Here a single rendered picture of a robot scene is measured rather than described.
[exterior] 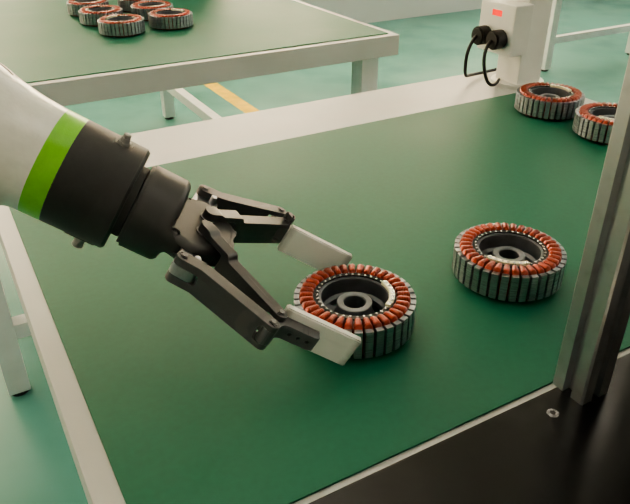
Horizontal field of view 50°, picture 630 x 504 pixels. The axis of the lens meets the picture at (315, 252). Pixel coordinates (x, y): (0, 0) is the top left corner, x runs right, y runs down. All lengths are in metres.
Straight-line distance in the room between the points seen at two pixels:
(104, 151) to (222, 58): 1.01
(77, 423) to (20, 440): 1.13
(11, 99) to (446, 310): 0.42
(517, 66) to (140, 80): 0.76
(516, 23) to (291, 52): 0.55
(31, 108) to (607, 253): 0.43
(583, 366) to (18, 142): 0.45
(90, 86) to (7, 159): 0.93
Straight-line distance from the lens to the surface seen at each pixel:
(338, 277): 0.65
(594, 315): 0.52
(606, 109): 1.20
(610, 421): 0.56
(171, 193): 0.56
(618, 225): 0.49
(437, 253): 0.76
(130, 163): 0.56
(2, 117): 0.56
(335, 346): 0.56
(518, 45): 1.32
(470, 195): 0.90
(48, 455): 1.65
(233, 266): 0.55
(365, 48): 1.72
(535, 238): 0.75
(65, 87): 1.46
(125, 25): 1.77
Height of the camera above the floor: 1.13
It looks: 30 degrees down
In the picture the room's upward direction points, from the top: straight up
